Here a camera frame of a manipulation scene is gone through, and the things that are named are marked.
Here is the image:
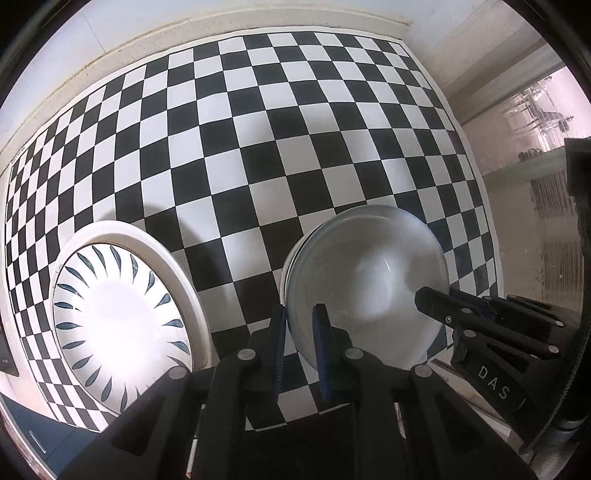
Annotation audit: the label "plain white bowl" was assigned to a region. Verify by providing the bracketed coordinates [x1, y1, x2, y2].
[280, 205, 450, 370]

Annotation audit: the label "white plate grey flower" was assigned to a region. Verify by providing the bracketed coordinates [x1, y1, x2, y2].
[49, 220, 213, 370]

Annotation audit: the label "white plate blue leaves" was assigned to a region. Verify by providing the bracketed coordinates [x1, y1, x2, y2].
[52, 243, 192, 414]

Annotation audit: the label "black stove top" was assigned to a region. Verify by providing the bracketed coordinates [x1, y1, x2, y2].
[0, 322, 19, 377]

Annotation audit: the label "black white checkered mat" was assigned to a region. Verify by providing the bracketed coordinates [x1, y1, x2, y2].
[5, 31, 500, 430]

